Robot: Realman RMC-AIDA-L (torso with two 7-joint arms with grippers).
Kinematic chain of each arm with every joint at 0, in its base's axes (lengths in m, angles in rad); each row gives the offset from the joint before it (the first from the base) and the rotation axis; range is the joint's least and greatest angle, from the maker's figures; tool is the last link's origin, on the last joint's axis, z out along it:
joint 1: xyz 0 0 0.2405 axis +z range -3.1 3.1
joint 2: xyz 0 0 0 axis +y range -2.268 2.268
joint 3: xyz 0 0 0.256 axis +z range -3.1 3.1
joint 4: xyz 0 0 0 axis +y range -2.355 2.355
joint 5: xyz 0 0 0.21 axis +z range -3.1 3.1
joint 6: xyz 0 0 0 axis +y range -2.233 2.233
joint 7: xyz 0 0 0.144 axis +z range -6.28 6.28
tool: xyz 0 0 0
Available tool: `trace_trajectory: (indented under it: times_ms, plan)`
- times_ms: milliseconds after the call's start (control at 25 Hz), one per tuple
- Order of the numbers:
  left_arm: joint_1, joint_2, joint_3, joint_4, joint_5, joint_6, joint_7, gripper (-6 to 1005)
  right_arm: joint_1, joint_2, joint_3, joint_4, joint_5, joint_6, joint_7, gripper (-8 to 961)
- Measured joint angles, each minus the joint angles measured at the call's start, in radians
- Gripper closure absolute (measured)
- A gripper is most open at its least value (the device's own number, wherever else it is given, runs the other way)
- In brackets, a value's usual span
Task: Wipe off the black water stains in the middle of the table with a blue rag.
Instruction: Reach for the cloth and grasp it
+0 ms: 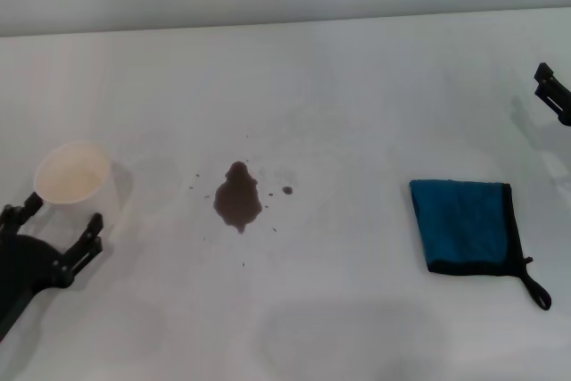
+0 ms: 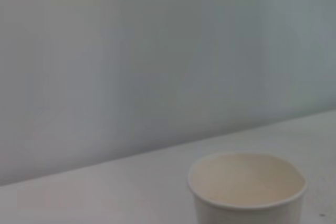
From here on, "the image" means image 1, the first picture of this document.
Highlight white paper cup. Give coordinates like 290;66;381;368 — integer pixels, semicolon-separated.
34;140;124;240

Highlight blue rag with black trim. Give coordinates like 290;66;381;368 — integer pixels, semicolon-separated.
409;178;553;311

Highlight dark liquid stain puddle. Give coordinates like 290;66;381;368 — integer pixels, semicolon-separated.
214;161;262;236

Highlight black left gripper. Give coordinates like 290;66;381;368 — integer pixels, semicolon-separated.
0;192;105;333

